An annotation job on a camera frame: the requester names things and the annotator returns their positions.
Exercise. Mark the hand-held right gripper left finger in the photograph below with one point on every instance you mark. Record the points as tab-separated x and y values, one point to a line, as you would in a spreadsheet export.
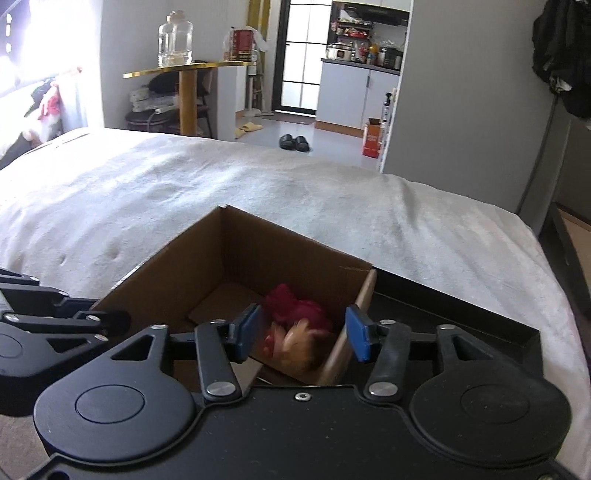
247	333

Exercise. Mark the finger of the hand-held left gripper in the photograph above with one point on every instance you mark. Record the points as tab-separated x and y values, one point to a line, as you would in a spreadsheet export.
83	323
32	290

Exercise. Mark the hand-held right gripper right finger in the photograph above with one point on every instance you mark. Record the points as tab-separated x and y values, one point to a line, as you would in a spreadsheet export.
359	334

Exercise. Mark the small brown-haired toy figure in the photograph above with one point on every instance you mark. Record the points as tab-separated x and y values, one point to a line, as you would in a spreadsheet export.
300	346

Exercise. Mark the brown cardboard box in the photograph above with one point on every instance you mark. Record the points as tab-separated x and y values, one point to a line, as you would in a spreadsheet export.
258	258

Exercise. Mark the black tray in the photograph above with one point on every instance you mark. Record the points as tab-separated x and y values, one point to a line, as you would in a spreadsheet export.
438	304

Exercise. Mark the red and white cloth pile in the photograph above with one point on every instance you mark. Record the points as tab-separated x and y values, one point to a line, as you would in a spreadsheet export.
48	106

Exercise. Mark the black slipper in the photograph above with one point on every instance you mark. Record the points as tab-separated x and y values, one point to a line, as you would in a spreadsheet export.
302	143
287	141

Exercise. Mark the red cardboard box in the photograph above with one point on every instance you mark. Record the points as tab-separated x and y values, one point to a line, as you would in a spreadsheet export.
371	138

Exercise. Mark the yellow slipper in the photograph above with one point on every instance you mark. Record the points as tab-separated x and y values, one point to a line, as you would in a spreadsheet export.
241	133
253	126

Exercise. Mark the dark round stool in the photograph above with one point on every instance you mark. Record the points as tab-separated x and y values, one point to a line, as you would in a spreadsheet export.
152	122

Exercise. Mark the grey door mat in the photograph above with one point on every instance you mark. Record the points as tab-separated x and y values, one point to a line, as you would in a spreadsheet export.
287	119

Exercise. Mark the black framed brown board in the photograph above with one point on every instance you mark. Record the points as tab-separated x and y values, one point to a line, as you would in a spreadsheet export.
565	258

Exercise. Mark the black spray bottle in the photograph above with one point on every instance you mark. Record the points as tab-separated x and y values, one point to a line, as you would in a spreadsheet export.
387	108

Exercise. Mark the white kitchen cabinet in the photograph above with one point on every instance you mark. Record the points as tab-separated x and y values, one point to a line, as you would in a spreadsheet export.
351	97

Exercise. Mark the white standing fan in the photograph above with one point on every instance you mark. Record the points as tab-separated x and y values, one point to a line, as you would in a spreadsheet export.
256	92

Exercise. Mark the yellow table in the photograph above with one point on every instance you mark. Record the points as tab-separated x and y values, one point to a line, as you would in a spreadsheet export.
187	92

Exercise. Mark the grey coat stand pole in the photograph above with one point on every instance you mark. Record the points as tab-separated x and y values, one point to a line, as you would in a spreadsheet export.
538	157

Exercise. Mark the black kitchen appliance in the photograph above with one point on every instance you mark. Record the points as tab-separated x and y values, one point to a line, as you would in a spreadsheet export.
390	58

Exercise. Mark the grey upholstered chair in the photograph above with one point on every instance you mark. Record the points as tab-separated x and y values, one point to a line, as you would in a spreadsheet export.
575	157

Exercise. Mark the rice cooker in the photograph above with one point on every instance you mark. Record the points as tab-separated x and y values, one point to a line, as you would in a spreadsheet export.
339	51

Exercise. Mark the clear glass jar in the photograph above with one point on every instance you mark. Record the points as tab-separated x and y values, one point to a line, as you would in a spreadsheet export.
175	41

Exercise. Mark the black framed glass door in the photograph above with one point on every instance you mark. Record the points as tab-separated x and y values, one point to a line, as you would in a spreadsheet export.
300	46

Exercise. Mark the kitchen spice shelf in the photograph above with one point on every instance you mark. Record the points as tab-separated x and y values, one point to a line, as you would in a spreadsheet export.
353	25

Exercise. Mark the black hanging clothes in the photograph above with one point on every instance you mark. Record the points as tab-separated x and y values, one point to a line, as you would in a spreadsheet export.
563	46

